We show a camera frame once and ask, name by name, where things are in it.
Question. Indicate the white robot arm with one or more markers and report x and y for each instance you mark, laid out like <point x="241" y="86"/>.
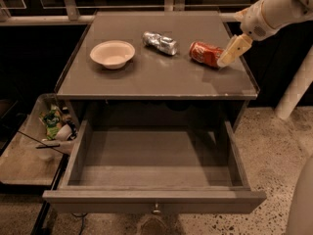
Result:
<point x="286" y="15"/>

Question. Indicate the red coke can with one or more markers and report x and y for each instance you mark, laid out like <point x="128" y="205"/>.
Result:
<point x="205" y="53"/>

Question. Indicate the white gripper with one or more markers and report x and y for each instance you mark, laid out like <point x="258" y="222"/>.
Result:
<point x="253" y="23"/>

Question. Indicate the metal window railing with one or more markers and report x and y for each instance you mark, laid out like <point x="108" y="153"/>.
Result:
<point x="130" y="4"/>

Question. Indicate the open grey top drawer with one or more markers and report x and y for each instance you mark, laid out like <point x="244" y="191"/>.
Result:
<point x="129" y="169"/>

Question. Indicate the round metal drawer knob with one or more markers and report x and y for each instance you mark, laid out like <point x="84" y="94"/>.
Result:
<point x="156" y="210"/>

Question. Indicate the green snack bag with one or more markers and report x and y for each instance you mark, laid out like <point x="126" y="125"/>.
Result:
<point x="52" y="120"/>

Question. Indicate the white paper bowl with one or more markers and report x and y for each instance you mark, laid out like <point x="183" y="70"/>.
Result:
<point x="112" y="55"/>

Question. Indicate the clear plastic bin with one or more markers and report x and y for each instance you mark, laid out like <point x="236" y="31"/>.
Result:
<point x="30" y="159"/>

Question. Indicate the grey cabinet with flat top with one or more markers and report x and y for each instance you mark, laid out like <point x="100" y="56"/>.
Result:
<point x="151" y="75"/>

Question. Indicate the white cup in bin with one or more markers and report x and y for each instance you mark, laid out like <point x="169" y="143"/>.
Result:
<point x="64" y="133"/>

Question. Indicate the crushed silver can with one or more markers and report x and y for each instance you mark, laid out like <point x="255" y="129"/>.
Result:
<point x="163" y="43"/>

